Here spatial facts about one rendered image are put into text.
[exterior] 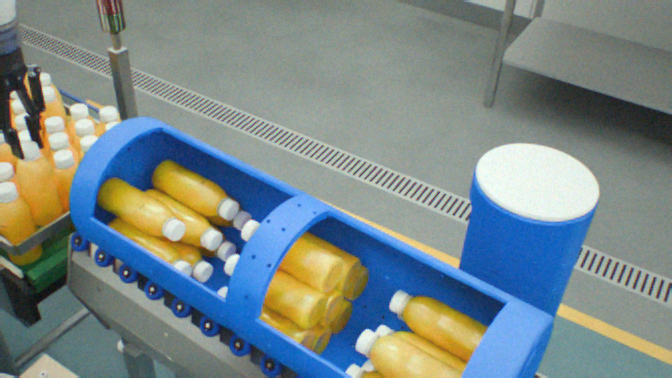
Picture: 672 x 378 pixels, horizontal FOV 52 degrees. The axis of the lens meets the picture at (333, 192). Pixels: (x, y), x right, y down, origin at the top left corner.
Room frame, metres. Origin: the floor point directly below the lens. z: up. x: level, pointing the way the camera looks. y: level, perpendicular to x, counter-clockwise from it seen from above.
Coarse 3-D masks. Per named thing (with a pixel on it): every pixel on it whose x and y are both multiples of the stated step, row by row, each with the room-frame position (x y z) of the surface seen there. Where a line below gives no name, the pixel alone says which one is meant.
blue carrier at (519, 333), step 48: (96, 144) 1.06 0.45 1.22; (144, 144) 1.15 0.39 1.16; (192, 144) 1.08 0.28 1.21; (96, 192) 0.98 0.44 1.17; (240, 192) 1.12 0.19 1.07; (288, 192) 0.95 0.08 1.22; (96, 240) 0.96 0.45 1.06; (240, 240) 1.06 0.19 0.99; (288, 240) 0.82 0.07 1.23; (336, 240) 0.98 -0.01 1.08; (384, 240) 0.84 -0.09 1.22; (192, 288) 0.81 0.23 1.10; (240, 288) 0.77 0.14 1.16; (384, 288) 0.90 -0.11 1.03; (432, 288) 0.87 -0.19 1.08; (480, 288) 0.75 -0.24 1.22; (240, 336) 0.77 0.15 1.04; (336, 336) 0.84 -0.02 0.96; (528, 336) 0.64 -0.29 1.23
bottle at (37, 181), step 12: (36, 156) 1.12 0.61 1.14; (24, 168) 1.10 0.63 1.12; (36, 168) 1.10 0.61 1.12; (48, 168) 1.12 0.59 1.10; (24, 180) 1.09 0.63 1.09; (36, 180) 1.10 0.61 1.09; (48, 180) 1.11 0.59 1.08; (24, 192) 1.10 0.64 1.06; (36, 192) 1.09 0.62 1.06; (48, 192) 1.11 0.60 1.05; (36, 204) 1.09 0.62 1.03; (48, 204) 1.10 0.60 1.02; (60, 204) 1.13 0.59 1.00; (36, 216) 1.09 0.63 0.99; (48, 216) 1.10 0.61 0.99
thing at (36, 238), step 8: (64, 216) 1.11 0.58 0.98; (48, 224) 1.09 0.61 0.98; (56, 224) 1.09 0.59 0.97; (64, 224) 1.11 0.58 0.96; (40, 232) 1.06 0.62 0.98; (48, 232) 1.07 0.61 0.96; (56, 232) 1.09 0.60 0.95; (24, 240) 1.03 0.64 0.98; (32, 240) 1.04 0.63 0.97; (40, 240) 1.06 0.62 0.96; (16, 248) 1.02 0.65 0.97; (24, 248) 1.03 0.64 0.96; (32, 248) 1.04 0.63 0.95
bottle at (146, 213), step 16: (112, 192) 1.03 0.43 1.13; (128, 192) 1.02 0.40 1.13; (144, 192) 1.04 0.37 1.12; (112, 208) 1.01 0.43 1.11; (128, 208) 0.99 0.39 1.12; (144, 208) 0.98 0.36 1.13; (160, 208) 0.99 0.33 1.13; (128, 224) 0.99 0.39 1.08; (144, 224) 0.96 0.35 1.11; (160, 224) 0.96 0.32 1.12
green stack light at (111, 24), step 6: (102, 18) 1.62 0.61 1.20; (108, 18) 1.62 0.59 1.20; (114, 18) 1.62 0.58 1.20; (120, 18) 1.64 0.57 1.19; (102, 24) 1.62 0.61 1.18; (108, 24) 1.62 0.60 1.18; (114, 24) 1.62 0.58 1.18; (120, 24) 1.63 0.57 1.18; (102, 30) 1.63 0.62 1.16; (108, 30) 1.62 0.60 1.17; (114, 30) 1.62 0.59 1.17; (120, 30) 1.63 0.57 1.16
